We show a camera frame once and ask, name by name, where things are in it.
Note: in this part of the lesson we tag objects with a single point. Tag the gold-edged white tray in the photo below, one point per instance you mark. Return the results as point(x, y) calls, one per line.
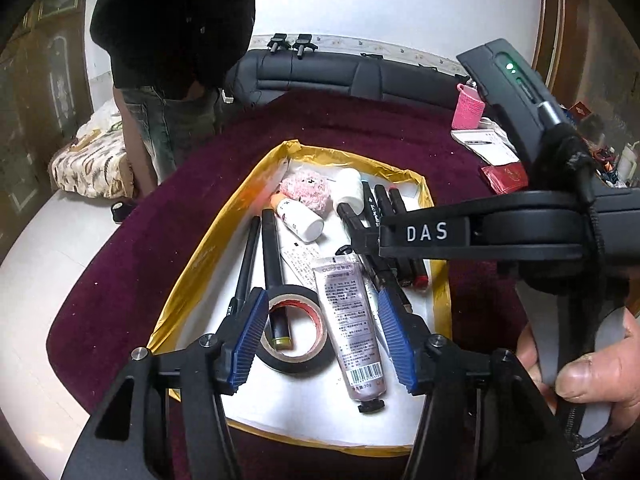
point(210, 285)

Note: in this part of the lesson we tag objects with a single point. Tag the white lidded mug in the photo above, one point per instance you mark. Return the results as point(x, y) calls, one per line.
point(631, 162)

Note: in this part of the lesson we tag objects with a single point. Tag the black marker red caps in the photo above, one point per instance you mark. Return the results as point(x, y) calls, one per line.
point(397, 200)

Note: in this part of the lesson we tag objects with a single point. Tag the small white bottle orange cap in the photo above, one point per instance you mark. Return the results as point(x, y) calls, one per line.
point(300, 220)

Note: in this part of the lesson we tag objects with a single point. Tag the white cloth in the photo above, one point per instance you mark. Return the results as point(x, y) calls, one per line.
point(102, 120)

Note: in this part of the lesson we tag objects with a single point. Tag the person's right hand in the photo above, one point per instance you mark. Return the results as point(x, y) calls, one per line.
point(585, 377)

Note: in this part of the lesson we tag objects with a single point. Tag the red foil packet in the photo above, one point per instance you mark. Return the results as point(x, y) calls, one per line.
point(505, 178)

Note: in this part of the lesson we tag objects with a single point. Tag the red box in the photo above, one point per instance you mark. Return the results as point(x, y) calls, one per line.
point(580, 111)

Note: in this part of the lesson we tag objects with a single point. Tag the pile of small tools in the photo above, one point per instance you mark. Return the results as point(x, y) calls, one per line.
point(606, 165)

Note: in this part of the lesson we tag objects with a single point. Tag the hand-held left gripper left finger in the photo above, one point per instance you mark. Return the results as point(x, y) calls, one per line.
point(245, 337)

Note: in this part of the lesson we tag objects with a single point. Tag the floral upholstered stool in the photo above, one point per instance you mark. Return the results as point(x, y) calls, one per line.
point(90, 167)

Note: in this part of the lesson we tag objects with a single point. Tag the thin black pen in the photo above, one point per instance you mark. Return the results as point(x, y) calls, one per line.
point(247, 265)

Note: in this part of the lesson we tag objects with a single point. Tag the bottle with pink sleeve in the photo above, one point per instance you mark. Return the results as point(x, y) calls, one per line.
point(467, 107)

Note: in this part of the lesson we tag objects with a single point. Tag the black electrical tape roll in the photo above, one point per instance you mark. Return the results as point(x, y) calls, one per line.
point(295, 355)

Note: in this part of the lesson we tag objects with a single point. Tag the small black roll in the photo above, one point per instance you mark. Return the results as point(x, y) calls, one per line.
point(122, 210)

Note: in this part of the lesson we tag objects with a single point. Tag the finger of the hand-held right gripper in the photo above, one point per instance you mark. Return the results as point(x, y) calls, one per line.
point(364, 234)
point(425, 232)

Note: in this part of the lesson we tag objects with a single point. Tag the black pen olive end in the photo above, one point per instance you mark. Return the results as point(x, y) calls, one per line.
point(272, 270)

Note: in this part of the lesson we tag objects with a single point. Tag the black marker grey cap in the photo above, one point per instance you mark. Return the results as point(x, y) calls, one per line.
point(382, 200)

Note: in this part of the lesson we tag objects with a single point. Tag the pink fluffy ball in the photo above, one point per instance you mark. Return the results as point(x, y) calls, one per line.
point(307, 192)

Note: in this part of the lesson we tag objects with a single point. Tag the black clamp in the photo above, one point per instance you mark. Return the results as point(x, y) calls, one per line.
point(278, 42)
point(304, 44)

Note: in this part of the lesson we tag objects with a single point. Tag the mauve hand cream tube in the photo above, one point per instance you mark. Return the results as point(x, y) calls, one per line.
point(350, 320)

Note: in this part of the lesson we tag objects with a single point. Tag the wooden glass-door cabinet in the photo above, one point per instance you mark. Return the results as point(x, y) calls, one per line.
point(35, 110)

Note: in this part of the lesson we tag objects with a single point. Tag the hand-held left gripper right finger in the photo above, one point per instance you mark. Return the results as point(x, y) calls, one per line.
point(400, 342)

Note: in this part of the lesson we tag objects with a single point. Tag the white pill bottle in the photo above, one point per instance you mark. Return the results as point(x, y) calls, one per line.
point(350, 187)

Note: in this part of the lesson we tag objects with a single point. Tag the maroon tablecloth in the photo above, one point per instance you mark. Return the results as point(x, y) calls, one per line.
point(150, 220)

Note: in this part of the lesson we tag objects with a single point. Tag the black leather sofa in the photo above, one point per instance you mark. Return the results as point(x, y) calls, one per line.
point(325, 77)

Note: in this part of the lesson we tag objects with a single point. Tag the white printed tube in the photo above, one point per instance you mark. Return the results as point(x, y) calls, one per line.
point(300, 257)

